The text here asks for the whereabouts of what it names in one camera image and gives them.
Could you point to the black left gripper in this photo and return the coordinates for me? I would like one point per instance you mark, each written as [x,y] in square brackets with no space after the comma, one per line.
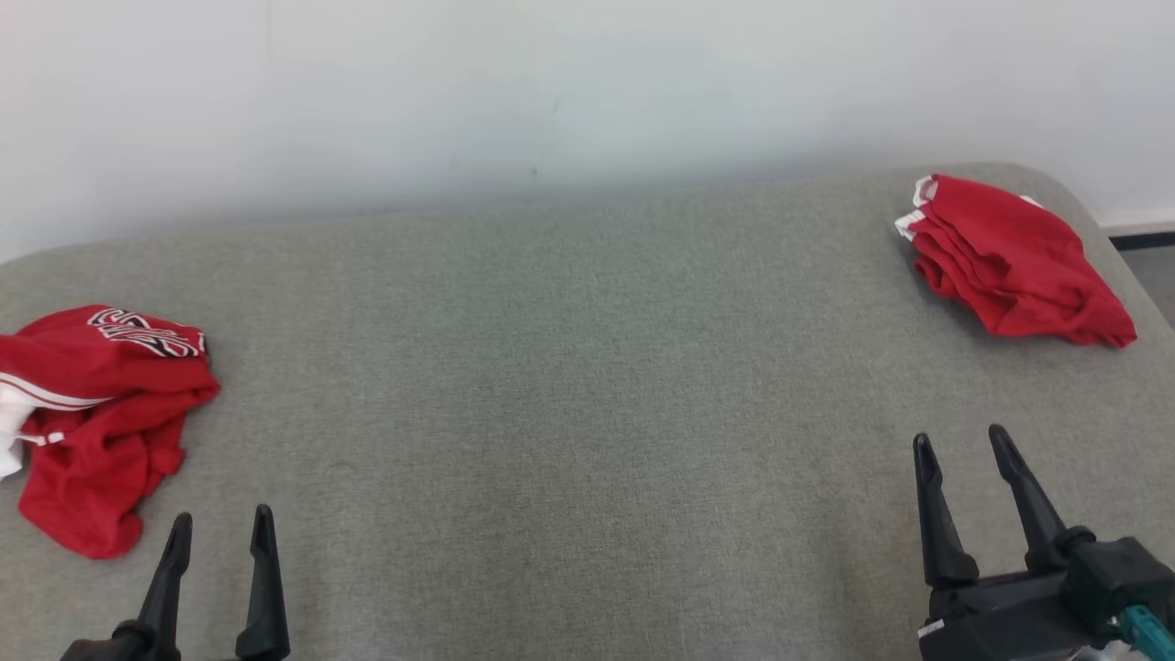
[96,650]

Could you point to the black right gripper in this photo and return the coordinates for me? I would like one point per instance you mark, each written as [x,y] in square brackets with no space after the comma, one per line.
[1001,620]

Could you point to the red jersey with black lettering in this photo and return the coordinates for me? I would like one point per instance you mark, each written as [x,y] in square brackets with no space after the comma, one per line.
[101,422]

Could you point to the red shorts with white stripe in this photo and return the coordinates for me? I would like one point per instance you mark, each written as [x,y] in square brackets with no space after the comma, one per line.
[1010,257]

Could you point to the black baseboard strip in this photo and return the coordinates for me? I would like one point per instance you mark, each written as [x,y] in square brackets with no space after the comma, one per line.
[1143,240]

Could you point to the grey fabric sofa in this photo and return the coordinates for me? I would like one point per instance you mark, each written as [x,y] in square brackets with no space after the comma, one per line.
[569,413]

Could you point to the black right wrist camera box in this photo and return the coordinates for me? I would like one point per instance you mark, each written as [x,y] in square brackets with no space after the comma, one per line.
[1120,574]

